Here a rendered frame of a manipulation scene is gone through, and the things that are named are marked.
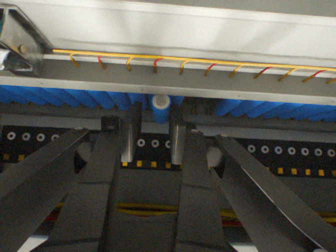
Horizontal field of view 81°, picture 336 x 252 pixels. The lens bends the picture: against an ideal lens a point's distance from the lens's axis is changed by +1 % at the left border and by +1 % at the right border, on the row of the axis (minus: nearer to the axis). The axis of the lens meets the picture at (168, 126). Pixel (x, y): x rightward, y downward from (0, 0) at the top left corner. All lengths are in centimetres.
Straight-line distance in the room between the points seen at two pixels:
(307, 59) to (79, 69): 18
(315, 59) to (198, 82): 9
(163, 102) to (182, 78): 3
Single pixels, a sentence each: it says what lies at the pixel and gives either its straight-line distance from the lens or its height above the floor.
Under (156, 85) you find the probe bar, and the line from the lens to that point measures 16.
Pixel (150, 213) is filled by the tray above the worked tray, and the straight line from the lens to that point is 29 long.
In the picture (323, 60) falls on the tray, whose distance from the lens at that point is 20.
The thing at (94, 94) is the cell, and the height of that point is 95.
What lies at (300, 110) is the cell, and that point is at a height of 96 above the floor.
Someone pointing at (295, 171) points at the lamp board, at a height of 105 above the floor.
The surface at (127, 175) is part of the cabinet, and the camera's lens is 35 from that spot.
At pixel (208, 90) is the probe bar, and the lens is 17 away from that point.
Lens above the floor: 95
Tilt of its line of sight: 10 degrees up
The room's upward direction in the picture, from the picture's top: 176 degrees counter-clockwise
